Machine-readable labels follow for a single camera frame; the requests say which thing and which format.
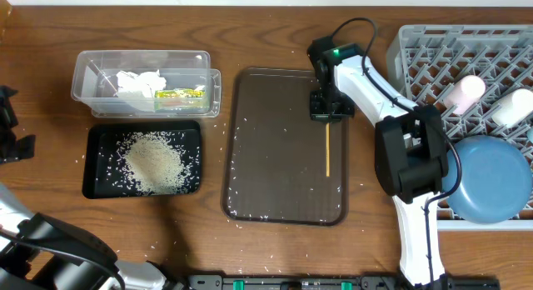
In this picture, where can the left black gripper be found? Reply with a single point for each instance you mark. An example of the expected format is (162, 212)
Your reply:
(8, 152)

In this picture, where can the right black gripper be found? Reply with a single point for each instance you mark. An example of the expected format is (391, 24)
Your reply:
(319, 113)

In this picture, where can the grey dishwasher rack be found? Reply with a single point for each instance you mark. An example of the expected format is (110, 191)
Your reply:
(425, 61)

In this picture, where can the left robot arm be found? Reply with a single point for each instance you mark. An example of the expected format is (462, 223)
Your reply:
(42, 252)

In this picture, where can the cream white cup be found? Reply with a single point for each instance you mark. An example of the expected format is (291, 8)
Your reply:
(513, 108)

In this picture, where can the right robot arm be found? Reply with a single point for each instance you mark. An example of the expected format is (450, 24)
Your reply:
(410, 152)

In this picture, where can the clear plastic bin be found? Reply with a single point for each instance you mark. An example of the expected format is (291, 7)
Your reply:
(94, 81)

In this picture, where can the dark brown serving tray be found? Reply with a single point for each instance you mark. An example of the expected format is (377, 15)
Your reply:
(276, 156)

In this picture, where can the wooden chopstick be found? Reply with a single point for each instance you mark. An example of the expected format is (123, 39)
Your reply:
(328, 155)

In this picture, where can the white green wrapper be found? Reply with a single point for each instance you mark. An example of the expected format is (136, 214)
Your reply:
(148, 92)

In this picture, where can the dark blue plate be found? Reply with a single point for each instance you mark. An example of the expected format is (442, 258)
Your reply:
(496, 182)

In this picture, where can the pink plastic cup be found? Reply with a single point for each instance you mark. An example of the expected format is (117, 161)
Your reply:
(465, 93)

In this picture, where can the pile of white rice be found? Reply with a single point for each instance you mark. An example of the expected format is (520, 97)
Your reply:
(148, 164)

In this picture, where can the black plastic bin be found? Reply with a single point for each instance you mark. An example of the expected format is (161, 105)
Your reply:
(94, 139)

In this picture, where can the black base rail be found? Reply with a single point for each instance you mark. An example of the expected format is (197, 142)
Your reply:
(215, 282)

